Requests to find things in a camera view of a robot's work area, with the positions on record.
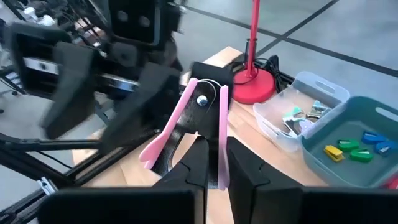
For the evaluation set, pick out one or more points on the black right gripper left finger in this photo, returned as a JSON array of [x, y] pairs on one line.
[[189, 174]]

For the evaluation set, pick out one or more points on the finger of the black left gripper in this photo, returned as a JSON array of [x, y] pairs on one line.
[[143, 105], [71, 90]]

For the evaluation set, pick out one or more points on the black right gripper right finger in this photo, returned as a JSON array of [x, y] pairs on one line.
[[245, 174]]

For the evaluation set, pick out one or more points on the pink toy airplane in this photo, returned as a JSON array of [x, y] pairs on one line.
[[223, 130]]

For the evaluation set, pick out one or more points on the dark grey staple remover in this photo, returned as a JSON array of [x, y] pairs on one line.
[[290, 127]]

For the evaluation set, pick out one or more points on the yellow mini stapler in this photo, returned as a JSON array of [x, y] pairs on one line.
[[334, 153]]

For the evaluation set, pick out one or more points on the green mini stapler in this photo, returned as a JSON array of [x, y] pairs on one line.
[[348, 145], [361, 155]]

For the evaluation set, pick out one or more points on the red tape roll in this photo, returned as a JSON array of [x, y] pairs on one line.
[[392, 184]]

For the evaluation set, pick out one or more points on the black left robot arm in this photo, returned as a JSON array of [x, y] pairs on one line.
[[99, 28]]

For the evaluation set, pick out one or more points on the clear plastic bin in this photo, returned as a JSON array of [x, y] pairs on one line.
[[280, 112]]

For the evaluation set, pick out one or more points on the red desk lamp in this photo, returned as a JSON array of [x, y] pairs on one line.
[[253, 87]]

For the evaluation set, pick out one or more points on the teal plastic bin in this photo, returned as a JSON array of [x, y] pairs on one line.
[[326, 130]]

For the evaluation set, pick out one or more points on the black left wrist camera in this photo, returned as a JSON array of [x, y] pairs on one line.
[[133, 18]]

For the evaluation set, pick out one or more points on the silver aluminium bracket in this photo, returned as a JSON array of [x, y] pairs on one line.
[[47, 185]]

